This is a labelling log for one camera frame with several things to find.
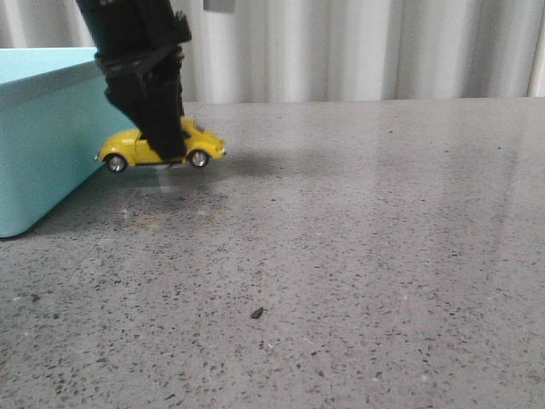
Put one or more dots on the yellow toy beetle car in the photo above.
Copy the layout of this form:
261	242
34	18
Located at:
129	148

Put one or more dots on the grey pleated curtain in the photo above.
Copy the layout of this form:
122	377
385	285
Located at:
292	51

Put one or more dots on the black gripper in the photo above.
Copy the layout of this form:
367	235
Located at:
138	49

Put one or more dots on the light blue storage box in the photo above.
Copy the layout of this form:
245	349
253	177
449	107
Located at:
54	119

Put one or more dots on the small black debris piece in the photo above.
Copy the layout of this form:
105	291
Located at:
257	313

